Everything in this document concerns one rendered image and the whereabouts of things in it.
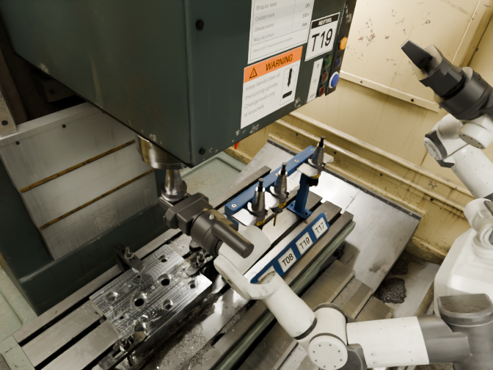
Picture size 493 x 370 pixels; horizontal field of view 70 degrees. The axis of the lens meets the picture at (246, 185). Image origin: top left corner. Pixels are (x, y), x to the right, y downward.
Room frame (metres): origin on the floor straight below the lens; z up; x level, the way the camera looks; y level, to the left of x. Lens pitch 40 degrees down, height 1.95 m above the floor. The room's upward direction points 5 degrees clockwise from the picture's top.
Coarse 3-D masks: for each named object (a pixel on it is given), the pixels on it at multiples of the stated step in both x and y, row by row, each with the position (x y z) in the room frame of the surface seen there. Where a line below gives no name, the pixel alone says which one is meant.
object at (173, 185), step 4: (168, 172) 0.64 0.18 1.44; (172, 172) 0.63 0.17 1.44; (176, 172) 0.64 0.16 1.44; (168, 176) 0.63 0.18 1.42; (172, 176) 0.63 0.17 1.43; (176, 176) 0.63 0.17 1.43; (180, 176) 0.65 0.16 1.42; (168, 180) 0.63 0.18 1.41; (172, 180) 0.63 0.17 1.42; (176, 180) 0.63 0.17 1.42; (180, 180) 0.64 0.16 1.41; (168, 184) 0.63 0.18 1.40; (172, 184) 0.63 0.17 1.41; (176, 184) 0.63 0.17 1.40; (180, 184) 0.64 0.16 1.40; (168, 188) 0.63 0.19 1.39; (172, 188) 0.63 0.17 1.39; (176, 188) 0.63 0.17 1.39; (180, 188) 0.64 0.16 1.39
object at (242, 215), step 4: (236, 212) 0.75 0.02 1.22; (240, 212) 0.75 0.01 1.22; (244, 212) 0.75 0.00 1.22; (248, 212) 0.75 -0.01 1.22; (232, 216) 0.73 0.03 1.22; (236, 216) 0.73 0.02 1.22; (240, 216) 0.73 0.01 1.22; (244, 216) 0.73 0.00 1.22; (248, 216) 0.73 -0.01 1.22; (252, 216) 0.74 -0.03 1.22; (236, 220) 0.72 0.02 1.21; (240, 220) 0.71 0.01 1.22; (244, 220) 0.72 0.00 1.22; (248, 220) 0.72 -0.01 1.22; (252, 220) 0.72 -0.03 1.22; (256, 220) 0.72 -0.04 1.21; (244, 224) 0.70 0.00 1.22; (248, 224) 0.70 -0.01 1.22; (252, 224) 0.70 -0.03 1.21
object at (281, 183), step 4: (280, 176) 0.85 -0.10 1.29; (284, 176) 0.85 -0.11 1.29; (276, 180) 0.86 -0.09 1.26; (280, 180) 0.84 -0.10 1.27; (284, 180) 0.84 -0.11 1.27; (276, 184) 0.85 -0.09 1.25; (280, 184) 0.84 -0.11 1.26; (284, 184) 0.84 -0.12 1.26; (276, 188) 0.84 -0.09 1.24; (280, 188) 0.84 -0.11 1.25; (284, 188) 0.84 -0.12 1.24; (276, 192) 0.84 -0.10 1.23; (280, 192) 0.84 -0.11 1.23; (284, 192) 0.84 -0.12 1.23
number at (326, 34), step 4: (324, 28) 0.69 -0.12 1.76; (328, 28) 0.70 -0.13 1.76; (332, 28) 0.72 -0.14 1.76; (320, 32) 0.68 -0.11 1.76; (324, 32) 0.69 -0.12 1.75; (328, 32) 0.70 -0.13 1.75; (332, 32) 0.72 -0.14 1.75; (320, 36) 0.68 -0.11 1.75; (324, 36) 0.70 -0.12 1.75; (328, 36) 0.71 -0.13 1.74; (332, 36) 0.72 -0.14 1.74; (320, 40) 0.68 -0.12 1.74; (324, 40) 0.70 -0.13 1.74; (328, 40) 0.71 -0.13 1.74; (320, 44) 0.69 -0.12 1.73; (324, 44) 0.70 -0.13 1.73; (328, 44) 0.71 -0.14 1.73; (320, 48) 0.69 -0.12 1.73; (324, 48) 0.70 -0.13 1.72; (316, 52) 0.68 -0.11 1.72
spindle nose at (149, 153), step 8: (136, 136) 0.60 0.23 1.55; (136, 144) 0.61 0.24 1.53; (144, 144) 0.59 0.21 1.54; (152, 144) 0.58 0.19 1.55; (144, 152) 0.59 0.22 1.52; (152, 152) 0.58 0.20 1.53; (160, 152) 0.58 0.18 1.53; (144, 160) 0.59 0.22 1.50; (152, 160) 0.58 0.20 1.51; (160, 160) 0.58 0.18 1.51; (168, 160) 0.58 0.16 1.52; (176, 160) 0.58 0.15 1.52; (160, 168) 0.58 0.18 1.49; (168, 168) 0.58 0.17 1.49; (176, 168) 0.58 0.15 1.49; (184, 168) 0.59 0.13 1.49
